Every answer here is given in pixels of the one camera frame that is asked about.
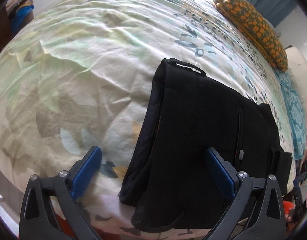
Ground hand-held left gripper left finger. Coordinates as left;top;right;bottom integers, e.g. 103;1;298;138
19;146;111;240

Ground stack of folded clothes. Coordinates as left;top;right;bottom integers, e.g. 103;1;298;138
6;0;34;34

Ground black pants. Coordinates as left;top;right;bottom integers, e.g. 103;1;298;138
118;58;294;232

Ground orange clothing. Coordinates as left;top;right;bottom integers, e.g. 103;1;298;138
54;199;294;240

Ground cream padded headboard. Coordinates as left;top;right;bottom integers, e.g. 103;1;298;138
285;45;307;100

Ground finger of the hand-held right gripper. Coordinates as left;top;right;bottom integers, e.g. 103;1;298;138
293;162;307;221

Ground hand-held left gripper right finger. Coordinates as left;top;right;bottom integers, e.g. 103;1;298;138
204;147;287;240

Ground floral bed sheet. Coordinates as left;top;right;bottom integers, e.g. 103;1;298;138
0;0;306;240

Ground blue patterned pillow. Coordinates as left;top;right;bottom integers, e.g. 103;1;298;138
275;70;307;160

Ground orange floral folded blanket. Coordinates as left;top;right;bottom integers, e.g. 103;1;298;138
213;0;289;72

